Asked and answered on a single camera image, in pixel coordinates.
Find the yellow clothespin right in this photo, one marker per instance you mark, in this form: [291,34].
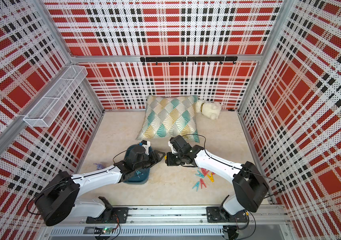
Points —
[210,176]

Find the patterned teal gold pillow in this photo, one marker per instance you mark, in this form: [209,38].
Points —
[169,117]

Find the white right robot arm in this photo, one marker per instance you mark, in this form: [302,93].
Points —
[250,187]

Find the purple small toy figure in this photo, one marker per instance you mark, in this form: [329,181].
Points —
[99,167]

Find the green circuit board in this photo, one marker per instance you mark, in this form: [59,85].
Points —
[103,231]

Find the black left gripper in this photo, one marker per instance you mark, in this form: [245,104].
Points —
[156,158]

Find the black wall hook rail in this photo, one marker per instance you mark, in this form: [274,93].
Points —
[157,60]

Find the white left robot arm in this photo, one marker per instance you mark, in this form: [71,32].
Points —
[61,198]

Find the white plush teddy bear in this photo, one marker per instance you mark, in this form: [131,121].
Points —
[210,110]

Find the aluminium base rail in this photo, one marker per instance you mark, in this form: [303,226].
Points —
[270,222]

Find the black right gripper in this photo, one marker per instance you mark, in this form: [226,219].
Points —
[169,161]

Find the dark teal storage box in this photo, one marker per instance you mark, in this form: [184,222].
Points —
[139,178]

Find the red clothespin front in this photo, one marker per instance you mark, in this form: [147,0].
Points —
[202,183]

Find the teal clothespin front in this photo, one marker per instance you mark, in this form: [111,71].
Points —
[196,186]

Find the white wire mesh shelf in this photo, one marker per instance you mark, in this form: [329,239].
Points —
[46,110]

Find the teal clothespin pile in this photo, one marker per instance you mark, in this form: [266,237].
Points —
[200,174]

